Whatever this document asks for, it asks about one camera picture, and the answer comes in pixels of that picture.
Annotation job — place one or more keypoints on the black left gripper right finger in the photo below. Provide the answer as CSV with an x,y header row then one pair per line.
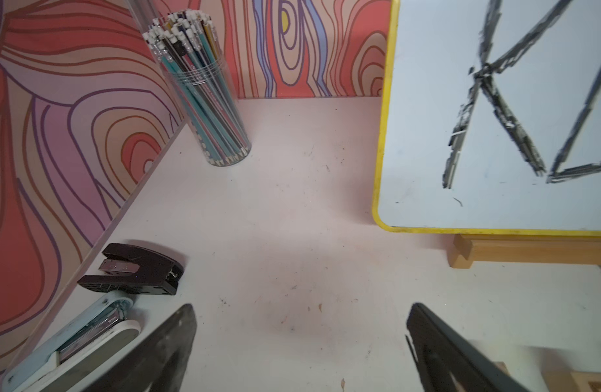
x,y
445,360

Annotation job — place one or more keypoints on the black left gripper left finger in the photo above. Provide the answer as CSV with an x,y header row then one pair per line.
x,y
159,362

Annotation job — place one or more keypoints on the wooden letter block R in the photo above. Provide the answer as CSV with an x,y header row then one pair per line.
x,y
573,381

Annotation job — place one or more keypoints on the black stapler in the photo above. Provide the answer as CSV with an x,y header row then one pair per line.
x,y
135,270

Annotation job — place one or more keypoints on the wooden whiteboard stand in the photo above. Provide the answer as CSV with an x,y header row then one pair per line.
x,y
468,249

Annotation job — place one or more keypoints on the yellow framed whiteboard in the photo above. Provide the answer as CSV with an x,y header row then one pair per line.
x,y
491,119

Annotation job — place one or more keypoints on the cup of pencils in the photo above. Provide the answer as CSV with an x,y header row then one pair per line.
x,y
186,45

